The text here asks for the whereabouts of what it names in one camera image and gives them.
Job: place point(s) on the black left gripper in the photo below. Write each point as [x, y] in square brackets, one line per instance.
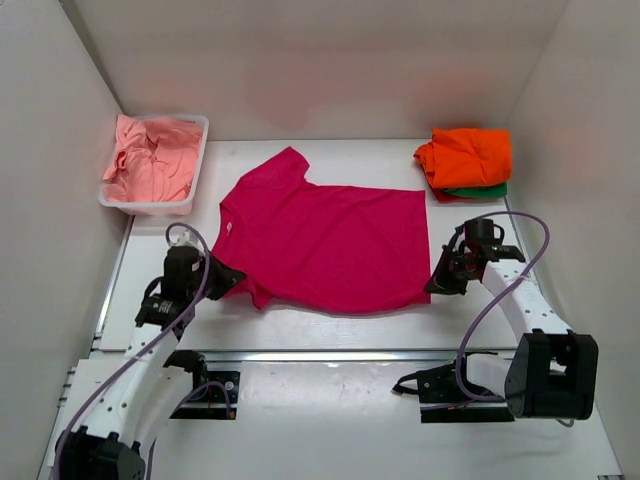
[227, 276]

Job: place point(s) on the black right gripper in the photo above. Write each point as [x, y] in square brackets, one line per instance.
[440, 283]

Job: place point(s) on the magenta t shirt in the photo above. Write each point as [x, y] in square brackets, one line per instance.
[334, 248]

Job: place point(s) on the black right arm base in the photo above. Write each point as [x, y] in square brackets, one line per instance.
[441, 399]

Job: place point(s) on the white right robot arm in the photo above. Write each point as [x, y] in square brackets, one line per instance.
[552, 374]

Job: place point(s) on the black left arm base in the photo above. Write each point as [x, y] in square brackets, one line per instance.
[215, 390]

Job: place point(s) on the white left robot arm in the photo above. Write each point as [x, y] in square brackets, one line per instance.
[114, 433]

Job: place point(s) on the white plastic basket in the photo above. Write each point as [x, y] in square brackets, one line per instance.
[169, 208]

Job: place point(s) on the red folded t shirt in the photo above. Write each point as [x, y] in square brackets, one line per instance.
[444, 197]

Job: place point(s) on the green folded t shirt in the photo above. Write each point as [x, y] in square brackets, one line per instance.
[479, 192]

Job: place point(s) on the orange folded t shirt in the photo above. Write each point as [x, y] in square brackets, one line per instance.
[466, 158]

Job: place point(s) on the pink t shirt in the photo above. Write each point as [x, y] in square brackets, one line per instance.
[155, 160]

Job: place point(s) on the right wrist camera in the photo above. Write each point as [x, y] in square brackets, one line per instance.
[482, 231]

